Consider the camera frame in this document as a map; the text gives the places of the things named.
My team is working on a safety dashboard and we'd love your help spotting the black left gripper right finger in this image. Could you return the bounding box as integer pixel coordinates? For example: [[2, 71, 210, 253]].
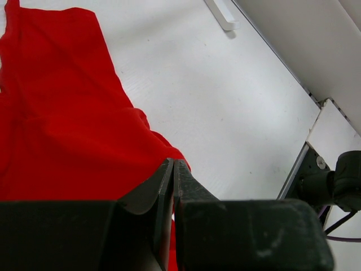
[[173, 160, 334, 270]]

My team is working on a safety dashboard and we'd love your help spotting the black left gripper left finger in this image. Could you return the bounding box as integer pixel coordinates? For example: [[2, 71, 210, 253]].
[[1, 159, 174, 270]]

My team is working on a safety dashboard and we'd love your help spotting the red t shirt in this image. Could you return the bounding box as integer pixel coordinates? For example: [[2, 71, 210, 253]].
[[1, 1, 184, 270]]

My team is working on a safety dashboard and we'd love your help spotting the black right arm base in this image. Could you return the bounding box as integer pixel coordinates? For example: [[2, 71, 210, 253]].
[[278, 143, 360, 212]]

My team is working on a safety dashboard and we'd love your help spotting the white clothes rack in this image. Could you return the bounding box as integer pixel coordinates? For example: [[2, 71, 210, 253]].
[[204, 0, 240, 32]]

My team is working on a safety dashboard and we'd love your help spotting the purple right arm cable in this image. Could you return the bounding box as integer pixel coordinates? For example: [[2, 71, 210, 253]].
[[317, 204, 361, 243]]

